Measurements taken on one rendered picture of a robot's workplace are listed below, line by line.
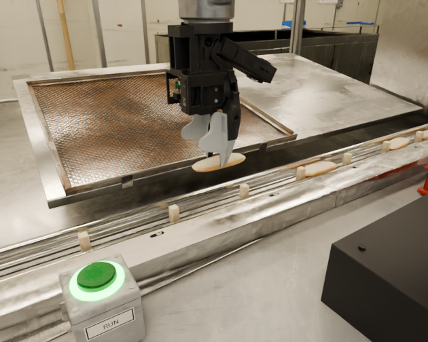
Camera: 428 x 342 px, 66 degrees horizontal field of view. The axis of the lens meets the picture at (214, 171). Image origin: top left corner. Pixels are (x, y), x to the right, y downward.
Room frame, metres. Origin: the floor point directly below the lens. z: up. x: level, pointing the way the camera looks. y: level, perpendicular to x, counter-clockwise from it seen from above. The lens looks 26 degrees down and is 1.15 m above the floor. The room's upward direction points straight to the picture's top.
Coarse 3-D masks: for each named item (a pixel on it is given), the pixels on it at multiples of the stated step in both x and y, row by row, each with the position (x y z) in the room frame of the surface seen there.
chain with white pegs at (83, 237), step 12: (420, 132) 0.81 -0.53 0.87; (384, 144) 0.74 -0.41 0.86; (408, 144) 0.80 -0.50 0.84; (348, 156) 0.66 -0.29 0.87; (300, 168) 0.59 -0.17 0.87; (240, 192) 0.52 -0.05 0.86; (84, 240) 0.37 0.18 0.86; (72, 252) 0.38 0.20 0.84; (36, 264) 0.35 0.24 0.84; (0, 276) 0.33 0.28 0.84
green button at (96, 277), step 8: (96, 264) 0.28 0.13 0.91; (104, 264) 0.28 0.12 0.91; (112, 264) 0.28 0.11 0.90; (80, 272) 0.27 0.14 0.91; (88, 272) 0.27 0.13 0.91; (96, 272) 0.27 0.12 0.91; (104, 272) 0.27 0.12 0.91; (112, 272) 0.27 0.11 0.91; (80, 280) 0.25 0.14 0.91; (88, 280) 0.25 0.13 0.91; (96, 280) 0.25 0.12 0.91; (104, 280) 0.25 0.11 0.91; (112, 280) 0.26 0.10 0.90; (80, 288) 0.25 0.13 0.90; (88, 288) 0.25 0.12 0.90; (96, 288) 0.25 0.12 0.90; (104, 288) 0.25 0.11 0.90
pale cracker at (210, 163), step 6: (216, 156) 0.51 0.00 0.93; (234, 156) 0.51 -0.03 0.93; (240, 156) 0.52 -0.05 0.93; (198, 162) 0.49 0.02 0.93; (204, 162) 0.49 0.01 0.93; (210, 162) 0.49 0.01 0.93; (216, 162) 0.49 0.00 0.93; (228, 162) 0.49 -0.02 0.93; (234, 162) 0.50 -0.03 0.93; (198, 168) 0.47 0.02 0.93; (204, 168) 0.47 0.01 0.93; (210, 168) 0.48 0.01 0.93; (216, 168) 0.48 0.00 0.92
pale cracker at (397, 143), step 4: (392, 140) 0.78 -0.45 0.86; (396, 140) 0.78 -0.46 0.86; (400, 140) 0.78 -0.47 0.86; (404, 140) 0.78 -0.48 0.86; (408, 140) 0.79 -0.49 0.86; (392, 144) 0.76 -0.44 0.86; (396, 144) 0.75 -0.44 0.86; (400, 144) 0.76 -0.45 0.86; (404, 144) 0.76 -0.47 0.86; (392, 148) 0.74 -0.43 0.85; (396, 148) 0.74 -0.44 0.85; (400, 148) 0.75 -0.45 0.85
